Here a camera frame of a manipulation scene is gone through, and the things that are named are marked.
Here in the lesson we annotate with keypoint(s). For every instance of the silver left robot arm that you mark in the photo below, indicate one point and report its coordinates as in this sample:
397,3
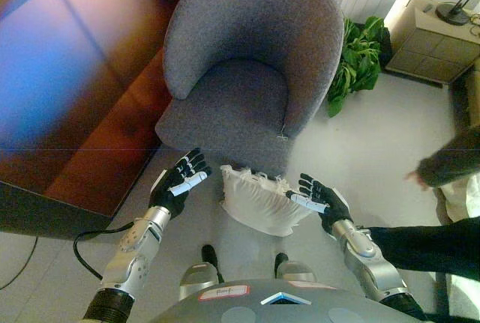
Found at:
129,259

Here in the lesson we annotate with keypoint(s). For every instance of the person's bare hand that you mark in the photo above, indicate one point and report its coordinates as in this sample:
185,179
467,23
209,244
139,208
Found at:
418,180

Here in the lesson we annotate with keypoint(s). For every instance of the silver robot leg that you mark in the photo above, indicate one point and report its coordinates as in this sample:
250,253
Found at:
298,272
197,278

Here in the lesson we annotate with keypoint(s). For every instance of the silver left robot leg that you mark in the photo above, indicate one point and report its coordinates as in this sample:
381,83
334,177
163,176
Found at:
197,278

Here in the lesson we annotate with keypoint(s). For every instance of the grey robot torso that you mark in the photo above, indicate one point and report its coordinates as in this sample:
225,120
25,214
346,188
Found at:
281,308

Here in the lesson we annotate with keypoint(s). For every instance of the silver right robot leg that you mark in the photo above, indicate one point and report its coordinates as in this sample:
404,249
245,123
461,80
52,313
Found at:
298,272

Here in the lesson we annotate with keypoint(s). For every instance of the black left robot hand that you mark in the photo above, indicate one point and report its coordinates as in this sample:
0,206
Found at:
168,192

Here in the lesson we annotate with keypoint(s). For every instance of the grey fabric armchair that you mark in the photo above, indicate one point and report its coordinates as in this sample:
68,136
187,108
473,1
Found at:
240,38

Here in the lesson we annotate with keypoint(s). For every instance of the person's dark knitted forearm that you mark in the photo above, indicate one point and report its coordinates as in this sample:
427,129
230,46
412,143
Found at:
453,158

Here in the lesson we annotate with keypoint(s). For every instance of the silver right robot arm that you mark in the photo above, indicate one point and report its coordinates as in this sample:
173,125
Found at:
371,263

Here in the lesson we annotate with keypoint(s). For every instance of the green leafy plant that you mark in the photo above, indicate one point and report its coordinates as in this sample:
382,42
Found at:
356,60

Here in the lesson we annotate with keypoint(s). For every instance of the black right robot foot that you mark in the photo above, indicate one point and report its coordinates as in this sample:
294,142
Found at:
281,259

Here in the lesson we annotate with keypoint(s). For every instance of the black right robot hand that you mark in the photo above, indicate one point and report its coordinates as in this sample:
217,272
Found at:
332,203

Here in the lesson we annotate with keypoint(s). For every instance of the black robot foot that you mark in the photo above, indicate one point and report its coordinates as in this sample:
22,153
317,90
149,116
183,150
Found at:
209,255
281,259

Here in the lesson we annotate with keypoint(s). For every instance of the black left robot foot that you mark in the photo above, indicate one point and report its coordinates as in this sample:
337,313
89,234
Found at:
209,255

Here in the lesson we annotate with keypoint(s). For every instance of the beige drawer cabinet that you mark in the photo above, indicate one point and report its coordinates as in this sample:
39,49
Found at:
431,45

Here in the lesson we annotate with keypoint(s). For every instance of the person's black sleeved arm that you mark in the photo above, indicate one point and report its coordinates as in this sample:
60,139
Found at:
431,244

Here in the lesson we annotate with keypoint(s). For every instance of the white fringed pillow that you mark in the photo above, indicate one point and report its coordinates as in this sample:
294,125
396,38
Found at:
255,199

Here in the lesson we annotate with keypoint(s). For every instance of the glossy wooden cabinet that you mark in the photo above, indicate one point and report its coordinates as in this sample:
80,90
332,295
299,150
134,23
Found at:
75,75

